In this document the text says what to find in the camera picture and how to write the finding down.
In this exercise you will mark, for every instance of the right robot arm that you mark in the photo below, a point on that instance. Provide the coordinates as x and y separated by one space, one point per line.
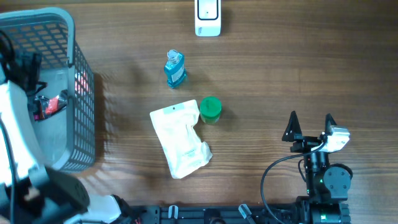
327 184

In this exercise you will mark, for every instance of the blue mouthwash bottle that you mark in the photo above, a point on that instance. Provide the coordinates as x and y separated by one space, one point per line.
175 68

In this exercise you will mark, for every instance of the green lid jar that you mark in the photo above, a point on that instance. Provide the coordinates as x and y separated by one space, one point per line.
210 110

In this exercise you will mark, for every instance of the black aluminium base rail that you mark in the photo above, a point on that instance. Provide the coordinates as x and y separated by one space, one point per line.
211 214

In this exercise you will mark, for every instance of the red tissue pack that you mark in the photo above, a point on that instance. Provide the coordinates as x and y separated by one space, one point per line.
82 86

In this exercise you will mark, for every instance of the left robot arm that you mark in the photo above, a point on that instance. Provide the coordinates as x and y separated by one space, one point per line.
32 192

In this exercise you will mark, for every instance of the beige plastic pouch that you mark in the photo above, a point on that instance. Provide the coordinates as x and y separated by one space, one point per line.
184 150

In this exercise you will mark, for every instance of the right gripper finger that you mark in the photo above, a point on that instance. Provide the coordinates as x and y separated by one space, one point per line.
329 125
293 131

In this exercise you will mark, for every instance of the white barcode scanner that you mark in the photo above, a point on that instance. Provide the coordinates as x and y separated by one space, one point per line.
207 18

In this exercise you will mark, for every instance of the black red packaged item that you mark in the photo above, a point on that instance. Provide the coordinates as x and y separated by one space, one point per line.
45 107

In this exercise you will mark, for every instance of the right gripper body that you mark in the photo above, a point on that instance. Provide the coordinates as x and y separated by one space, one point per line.
305 145

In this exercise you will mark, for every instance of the grey plastic shopping basket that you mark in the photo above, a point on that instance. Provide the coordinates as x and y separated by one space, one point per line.
66 139

